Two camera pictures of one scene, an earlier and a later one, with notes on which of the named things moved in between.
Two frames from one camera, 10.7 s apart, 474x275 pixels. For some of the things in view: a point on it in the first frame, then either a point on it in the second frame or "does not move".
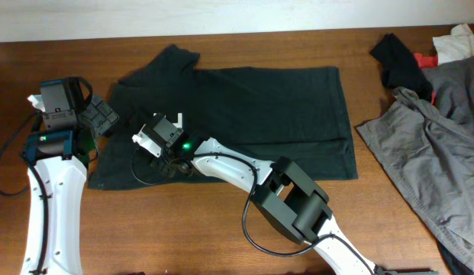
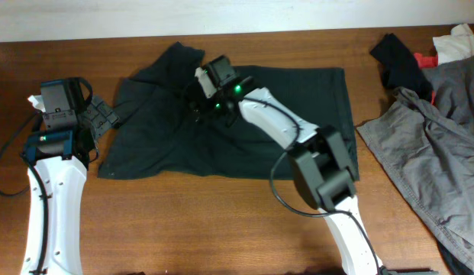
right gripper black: [166, 167] -> [197, 109]
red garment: [426, 60] does not move
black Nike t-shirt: [289, 115] does not move
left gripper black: [101, 114] does not move
